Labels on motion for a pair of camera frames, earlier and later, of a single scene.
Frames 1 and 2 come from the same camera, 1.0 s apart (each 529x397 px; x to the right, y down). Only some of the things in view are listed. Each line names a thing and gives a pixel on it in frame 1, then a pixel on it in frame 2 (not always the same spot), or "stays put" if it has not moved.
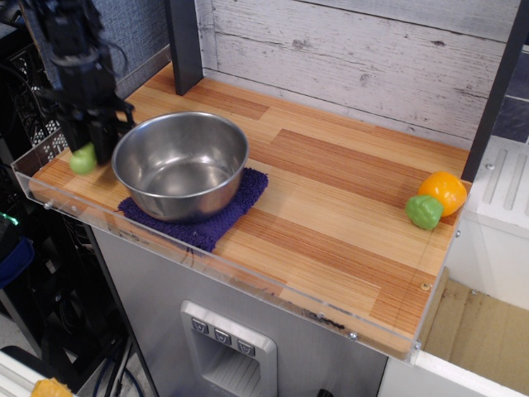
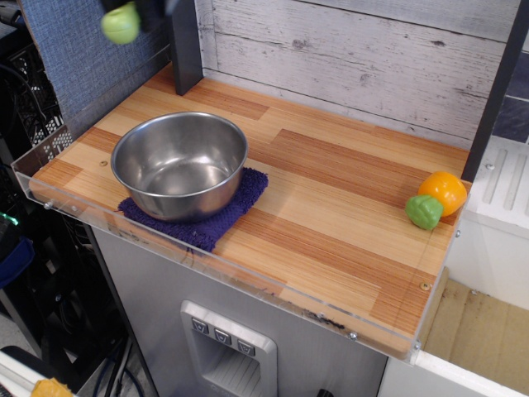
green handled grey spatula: (84, 160) → (121, 24)
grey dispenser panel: (229, 356) stays put
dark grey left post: (184, 43) stays put
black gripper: (86, 90) → (152, 13)
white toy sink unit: (475, 340) stays put
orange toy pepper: (445, 186) stays put
